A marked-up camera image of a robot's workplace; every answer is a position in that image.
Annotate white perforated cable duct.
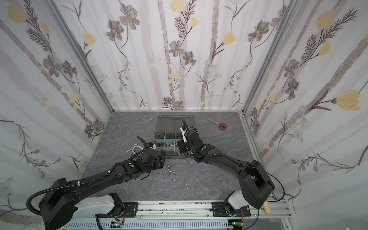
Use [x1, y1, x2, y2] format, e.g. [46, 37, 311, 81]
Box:
[62, 219, 234, 230]

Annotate wooden block on rail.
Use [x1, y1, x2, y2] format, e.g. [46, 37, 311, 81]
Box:
[263, 201, 272, 214]

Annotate white coiled usb cable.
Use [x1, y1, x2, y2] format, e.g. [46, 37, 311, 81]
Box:
[126, 143, 144, 154]

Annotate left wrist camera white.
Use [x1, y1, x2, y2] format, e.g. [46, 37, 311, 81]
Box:
[146, 142, 156, 150]

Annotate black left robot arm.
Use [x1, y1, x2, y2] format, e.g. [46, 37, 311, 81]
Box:
[26, 137, 165, 230]

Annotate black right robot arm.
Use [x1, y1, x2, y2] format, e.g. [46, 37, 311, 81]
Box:
[179, 125, 275, 215]

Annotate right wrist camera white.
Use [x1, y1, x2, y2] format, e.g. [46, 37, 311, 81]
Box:
[180, 126, 187, 143]

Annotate red handled scissors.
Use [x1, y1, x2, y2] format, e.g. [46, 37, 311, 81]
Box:
[207, 119, 227, 130]

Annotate aluminium mounting rail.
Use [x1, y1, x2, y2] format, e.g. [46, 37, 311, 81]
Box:
[71, 197, 292, 221]

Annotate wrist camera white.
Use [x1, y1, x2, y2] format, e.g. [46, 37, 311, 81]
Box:
[146, 142, 156, 150]
[180, 126, 187, 143]

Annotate grey plastic organizer box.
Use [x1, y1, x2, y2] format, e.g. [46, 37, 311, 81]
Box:
[154, 115, 195, 159]

